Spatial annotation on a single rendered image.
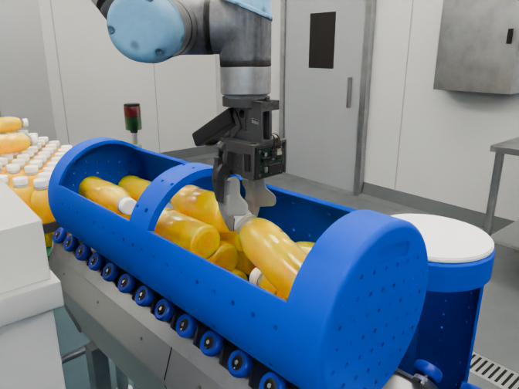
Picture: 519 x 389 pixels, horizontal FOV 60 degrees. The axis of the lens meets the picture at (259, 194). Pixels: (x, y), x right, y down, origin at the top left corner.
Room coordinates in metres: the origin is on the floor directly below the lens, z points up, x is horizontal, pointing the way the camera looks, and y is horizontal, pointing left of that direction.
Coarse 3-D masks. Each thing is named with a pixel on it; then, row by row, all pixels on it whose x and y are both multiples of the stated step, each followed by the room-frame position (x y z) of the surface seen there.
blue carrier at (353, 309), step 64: (64, 192) 1.01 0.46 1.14; (128, 256) 0.79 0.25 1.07; (192, 256) 0.65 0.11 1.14; (320, 256) 0.52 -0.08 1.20; (384, 256) 0.55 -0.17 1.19; (256, 320) 0.53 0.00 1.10; (320, 320) 0.47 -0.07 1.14; (384, 320) 0.56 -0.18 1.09; (320, 384) 0.46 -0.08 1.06; (384, 384) 0.57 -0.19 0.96
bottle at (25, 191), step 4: (24, 184) 1.26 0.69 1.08; (28, 184) 1.27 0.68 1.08; (16, 188) 1.25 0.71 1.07; (20, 188) 1.25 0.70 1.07; (24, 188) 1.25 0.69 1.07; (28, 188) 1.26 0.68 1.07; (16, 192) 1.24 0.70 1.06; (20, 192) 1.24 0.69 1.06; (24, 192) 1.25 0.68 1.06; (28, 192) 1.25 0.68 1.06; (20, 196) 1.24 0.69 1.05; (24, 196) 1.24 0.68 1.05; (28, 196) 1.25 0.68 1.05; (24, 200) 1.24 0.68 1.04; (28, 200) 1.24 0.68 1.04; (28, 204) 1.24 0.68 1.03
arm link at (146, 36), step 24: (96, 0) 0.53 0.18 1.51; (120, 0) 0.50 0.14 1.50; (144, 0) 0.50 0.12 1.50; (168, 0) 0.53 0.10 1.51; (120, 24) 0.50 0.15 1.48; (144, 24) 0.50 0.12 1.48; (168, 24) 0.50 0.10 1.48; (120, 48) 0.51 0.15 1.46; (144, 48) 0.50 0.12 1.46; (168, 48) 0.51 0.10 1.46
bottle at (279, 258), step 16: (240, 224) 0.67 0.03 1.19; (256, 224) 0.65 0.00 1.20; (272, 224) 0.65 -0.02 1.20; (240, 240) 0.65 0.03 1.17; (256, 240) 0.63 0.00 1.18; (272, 240) 0.62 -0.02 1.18; (288, 240) 0.63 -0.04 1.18; (256, 256) 0.62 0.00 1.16; (272, 256) 0.60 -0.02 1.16; (288, 256) 0.60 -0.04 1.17; (304, 256) 0.60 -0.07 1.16; (272, 272) 0.59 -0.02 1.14; (288, 272) 0.58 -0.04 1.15; (288, 288) 0.57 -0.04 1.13
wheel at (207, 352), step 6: (210, 330) 0.68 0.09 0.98; (204, 336) 0.68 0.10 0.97; (210, 336) 0.68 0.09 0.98; (216, 336) 0.67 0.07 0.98; (204, 342) 0.67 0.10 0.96; (210, 342) 0.67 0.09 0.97; (216, 342) 0.66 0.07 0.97; (222, 342) 0.67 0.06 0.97; (204, 348) 0.67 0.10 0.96; (210, 348) 0.66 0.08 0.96; (216, 348) 0.66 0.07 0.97; (210, 354) 0.65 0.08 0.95; (216, 354) 0.66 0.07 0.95
